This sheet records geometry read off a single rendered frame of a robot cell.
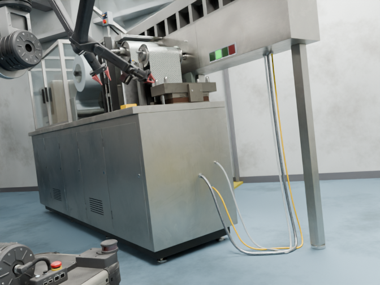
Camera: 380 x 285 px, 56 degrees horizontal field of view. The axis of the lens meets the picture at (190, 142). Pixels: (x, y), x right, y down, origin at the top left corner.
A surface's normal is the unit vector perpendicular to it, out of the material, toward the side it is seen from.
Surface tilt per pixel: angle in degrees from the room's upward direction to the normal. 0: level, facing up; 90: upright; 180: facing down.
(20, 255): 90
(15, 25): 90
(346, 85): 90
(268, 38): 90
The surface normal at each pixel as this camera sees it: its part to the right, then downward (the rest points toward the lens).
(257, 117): -0.41, 0.08
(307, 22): 0.59, -0.04
